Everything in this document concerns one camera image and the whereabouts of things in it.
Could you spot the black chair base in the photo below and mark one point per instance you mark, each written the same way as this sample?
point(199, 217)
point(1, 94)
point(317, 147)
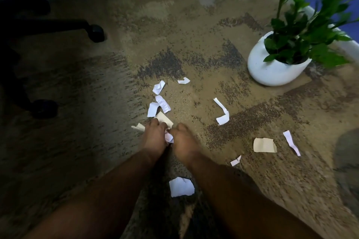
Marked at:
point(42, 26)

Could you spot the person's right forearm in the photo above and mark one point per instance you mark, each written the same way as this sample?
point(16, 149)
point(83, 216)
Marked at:
point(238, 199)

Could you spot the person's left hand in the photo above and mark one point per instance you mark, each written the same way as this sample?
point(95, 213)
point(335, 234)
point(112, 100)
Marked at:
point(154, 139)

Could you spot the green potted plant white pot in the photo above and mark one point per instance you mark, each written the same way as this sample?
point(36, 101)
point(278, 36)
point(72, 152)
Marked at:
point(269, 73)

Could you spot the white baseboard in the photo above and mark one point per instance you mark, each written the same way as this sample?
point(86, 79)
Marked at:
point(349, 48)

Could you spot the person's left forearm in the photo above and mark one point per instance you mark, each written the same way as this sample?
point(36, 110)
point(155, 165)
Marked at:
point(112, 191)

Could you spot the small curled white paper scrap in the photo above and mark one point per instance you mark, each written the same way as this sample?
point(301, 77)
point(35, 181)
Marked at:
point(184, 81)

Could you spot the pile of torn paper scraps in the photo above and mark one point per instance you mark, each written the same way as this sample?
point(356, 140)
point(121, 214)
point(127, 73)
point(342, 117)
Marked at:
point(181, 187)

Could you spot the person's right hand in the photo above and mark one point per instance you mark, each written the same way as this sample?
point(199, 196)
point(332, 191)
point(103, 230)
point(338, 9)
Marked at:
point(183, 142)

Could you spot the curved white paper strip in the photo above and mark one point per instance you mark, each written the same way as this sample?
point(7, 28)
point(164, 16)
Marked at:
point(223, 119)

